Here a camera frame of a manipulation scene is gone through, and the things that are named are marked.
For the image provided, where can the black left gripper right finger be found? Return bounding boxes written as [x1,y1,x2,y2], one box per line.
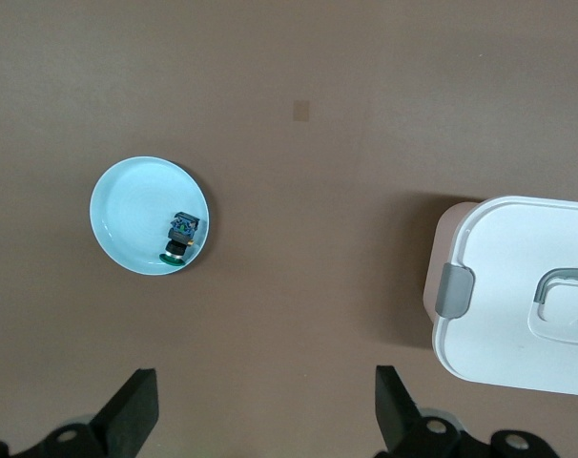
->
[374,365,557,458]

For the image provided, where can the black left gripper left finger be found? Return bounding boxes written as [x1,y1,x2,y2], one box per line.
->
[0,367,159,458]

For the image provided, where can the white lunch box grey clips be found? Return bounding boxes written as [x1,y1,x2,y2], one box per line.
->
[422,194,578,397]

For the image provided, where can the light blue round plate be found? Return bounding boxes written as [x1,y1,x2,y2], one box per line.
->
[88,155,212,278]

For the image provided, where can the green push button switch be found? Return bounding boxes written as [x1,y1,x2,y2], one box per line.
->
[157,209,203,266]

